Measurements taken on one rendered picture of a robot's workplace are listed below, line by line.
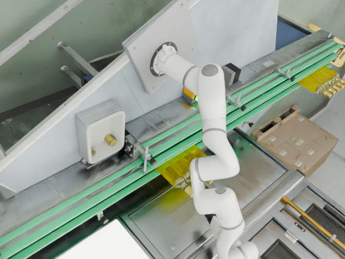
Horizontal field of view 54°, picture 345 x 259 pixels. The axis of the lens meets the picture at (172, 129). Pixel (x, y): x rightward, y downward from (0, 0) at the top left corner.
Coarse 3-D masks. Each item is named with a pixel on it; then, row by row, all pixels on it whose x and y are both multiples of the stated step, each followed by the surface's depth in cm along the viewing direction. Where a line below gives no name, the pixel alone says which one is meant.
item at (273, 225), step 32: (256, 160) 191; (256, 192) 175; (288, 192) 176; (320, 192) 179; (96, 224) 151; (256, 224) 160; (288, 224) 163; (320, 224) 167; (32, 256) 137; (192, 256) 145; (288, 256) 153; (320, 256) 153
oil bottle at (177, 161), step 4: (176, 156) 160; (172, 160) 158; (176, 160) 159; (180, 160) 159; (176, 164) 157; (180, 164) 157; (184, 164) 158; (188, 164) 158; (180, 168) 156; (184, 168) 156; (188, 168) 156; (184, 172) 154; (188, 172) 155; (188, 176) 154; (188, 180) 155
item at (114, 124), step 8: (120, 112) 133; (104, 120) 129; (112, 120) 142; (120, 120) 138; (88, 128) 126; (96, 128) 140; (104, 128) 143; (112, 128) 146; (120, 128) 141; (88, 136) 128; (96, 136) 143; (104, 136) 146; (112, 136) 149; (120, 136) 144; (88, 144) 131; (96, 144) 146; (104, 144) 147; (120, 144) 147; (88, 152) 134; (96, 152) 144; (104, 152) 144; (112, 152) 145; (88, 160) 138; (96, 160) 141
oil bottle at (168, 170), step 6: (168, 162) 157; (156, 168) 160; (162, 168) 155; (168, 168) 155; (174, 168) 155; (162, 174) 157; (168, 174) 153; (174, 174) 153; (180, 174) 153; (168, 180) 155; (174, 180) 151; (180, 180) 151; (174, 186) 154; (180, 186) 152
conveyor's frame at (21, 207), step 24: (288, 48) 223; (312, 48) 227; (264, 72) 198; (144, 120) 157; (168, 120) 159; (72, 168) 145; (96, 168) 146; (120, 168) 150; (24, 192) 133; (48, 192) 135; (72, 192) 136; (0, 216) 125; (24, 216) 126
